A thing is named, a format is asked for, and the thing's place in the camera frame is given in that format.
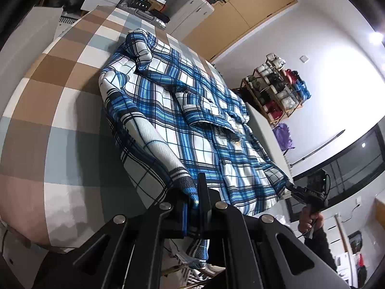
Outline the purple bag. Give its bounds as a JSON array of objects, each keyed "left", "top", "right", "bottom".
[{"left": 273, "top": 123, "right": 294, "bottom": 151}]

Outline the silver suitcase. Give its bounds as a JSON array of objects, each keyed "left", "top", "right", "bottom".
[{"left": 120, "top": 1, "right": 167, "bottom": 29}]

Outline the dark glass panel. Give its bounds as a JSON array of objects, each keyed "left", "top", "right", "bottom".
[{"left": 286, "top": 123, "right": 385, "bottom": 222}]

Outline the long black rod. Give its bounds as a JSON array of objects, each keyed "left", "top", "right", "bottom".
[{"left": 290, "top": 129, "right": 346, "bottom": 167}]

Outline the grey bed footboard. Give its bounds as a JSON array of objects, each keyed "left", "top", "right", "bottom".
[{"left": 245, "top": 102, "right": 294, "bottom": 181}]

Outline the blue plaid shirt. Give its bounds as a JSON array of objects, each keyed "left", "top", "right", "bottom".
[{"left": 99, "top": 28, "right": 294, "bottom": 271}]

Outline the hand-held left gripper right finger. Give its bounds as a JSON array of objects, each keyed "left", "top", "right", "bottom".
[{"left": 197, "top": 172, "right": 351, "bottom": 289}]

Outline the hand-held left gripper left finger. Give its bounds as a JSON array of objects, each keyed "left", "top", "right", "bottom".
[{"left": 72, "top": 199, "right": 189, "bottom": 289}]

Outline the person's right forearm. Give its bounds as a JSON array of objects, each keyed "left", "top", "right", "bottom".
[{"left": 304, "top": 226, "right": 339, "bottom": 274}]

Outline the small brown box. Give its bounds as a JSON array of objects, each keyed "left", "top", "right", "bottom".
[{"left": 147, "top": 0, "right": 167, "bottom": 13}]

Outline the white tall cabinet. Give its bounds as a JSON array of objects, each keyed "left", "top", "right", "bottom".
[{"left": 167, "top": 0, "right": 215, "bottom": 37}]

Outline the person's right hand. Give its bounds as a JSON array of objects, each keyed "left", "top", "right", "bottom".
[{"left": 298, "top": 206, "right": 324, "bottom": 238}]

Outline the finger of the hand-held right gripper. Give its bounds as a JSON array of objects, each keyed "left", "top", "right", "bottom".
[{"left": 283, "top": 181, "right": 304, "bottom": 199}]

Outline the checkered tablecloth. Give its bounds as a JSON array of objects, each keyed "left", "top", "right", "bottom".
[{"left": 0, "top": 4, "right": 250, "bottom": 253}]

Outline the ceiling spotlight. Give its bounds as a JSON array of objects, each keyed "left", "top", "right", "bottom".
[{"left": 368, "top": 32, "right": 384, "bottom": 46}]

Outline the wooden stick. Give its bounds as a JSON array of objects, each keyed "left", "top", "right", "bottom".
[{"left": 334, "top": 214, "right": 352, "bottom": 265}]

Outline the wooden wardrobe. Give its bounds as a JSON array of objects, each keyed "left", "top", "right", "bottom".
[{"left": 180, "top": 0, "right": 298, "bottom": 61}]

